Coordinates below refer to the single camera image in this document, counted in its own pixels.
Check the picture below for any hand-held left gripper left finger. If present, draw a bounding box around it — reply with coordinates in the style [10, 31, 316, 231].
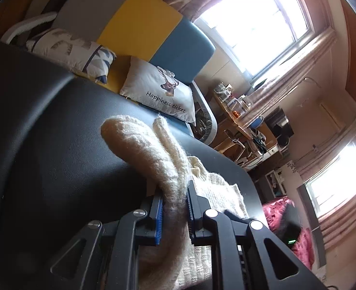
[33, 192, 164, 290]

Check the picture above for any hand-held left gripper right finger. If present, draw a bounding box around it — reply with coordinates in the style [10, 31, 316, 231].
[186, 180, 328, 290]

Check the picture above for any cream knit sweater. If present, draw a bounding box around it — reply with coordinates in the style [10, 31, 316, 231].
[101, 114, 250, 290]

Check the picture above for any red ruffled bedspread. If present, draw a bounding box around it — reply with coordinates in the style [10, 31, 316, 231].
[262, 196, 316, 270]

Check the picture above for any white low shelf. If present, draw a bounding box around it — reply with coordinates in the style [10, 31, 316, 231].
[265, 159, 300, 197]

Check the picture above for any white framed window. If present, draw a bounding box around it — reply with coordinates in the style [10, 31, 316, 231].
[297, 140, 356, 218]
[193, 0, 315, 81]

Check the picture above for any white cabinet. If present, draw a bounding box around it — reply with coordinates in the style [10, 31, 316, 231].
[241, 144, 282, 170]

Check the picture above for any black television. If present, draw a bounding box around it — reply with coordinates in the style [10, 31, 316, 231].
[265, 108, 295, 147]

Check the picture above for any wooden side table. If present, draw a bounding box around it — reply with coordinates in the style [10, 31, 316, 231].
[212, 91, 280, 158]

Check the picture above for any row of jars and bottles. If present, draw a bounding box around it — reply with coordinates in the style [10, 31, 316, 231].
[213, 82, 253, 116]

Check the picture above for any grey deer print pillow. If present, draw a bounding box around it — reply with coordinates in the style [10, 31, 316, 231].
[119, 56, 197, 126]

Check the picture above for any blue yellow grey sofa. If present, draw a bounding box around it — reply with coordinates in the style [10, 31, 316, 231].
[0, 0, 218, 145]

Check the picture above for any triangle pattern pillow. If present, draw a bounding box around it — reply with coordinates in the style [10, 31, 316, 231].
[25, 28, 118, 85]

